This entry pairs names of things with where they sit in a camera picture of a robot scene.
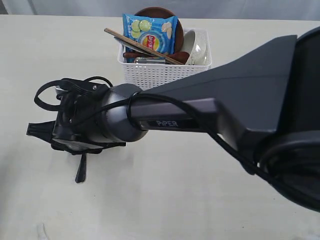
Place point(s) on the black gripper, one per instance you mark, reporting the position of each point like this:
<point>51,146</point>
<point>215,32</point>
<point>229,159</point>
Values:
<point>78,128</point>

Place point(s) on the silver metal fork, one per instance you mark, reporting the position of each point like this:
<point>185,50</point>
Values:
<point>82,170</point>

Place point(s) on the silver metal knife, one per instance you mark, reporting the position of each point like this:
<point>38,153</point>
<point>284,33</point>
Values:
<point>130,46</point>

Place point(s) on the blue chips bag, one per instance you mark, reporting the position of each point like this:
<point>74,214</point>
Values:
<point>157,34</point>

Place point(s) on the brown wooden spoon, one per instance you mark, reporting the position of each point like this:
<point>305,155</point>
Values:
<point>180,56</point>

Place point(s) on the brown wooden plate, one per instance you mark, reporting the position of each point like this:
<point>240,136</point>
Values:
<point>160,12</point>

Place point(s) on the white plastic woven basket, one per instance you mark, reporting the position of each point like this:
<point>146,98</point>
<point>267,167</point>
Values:
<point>148,76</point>

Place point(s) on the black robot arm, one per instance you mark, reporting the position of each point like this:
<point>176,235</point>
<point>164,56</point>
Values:
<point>262,108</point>

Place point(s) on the stainless steel cup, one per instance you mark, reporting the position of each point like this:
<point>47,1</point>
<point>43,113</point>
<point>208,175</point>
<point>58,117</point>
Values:
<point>150,60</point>

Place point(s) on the white patterned ceramic bowl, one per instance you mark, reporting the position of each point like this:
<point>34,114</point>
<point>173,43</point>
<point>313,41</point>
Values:
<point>195,43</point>

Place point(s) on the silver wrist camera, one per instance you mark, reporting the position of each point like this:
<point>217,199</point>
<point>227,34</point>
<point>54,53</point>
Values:
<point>59,91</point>

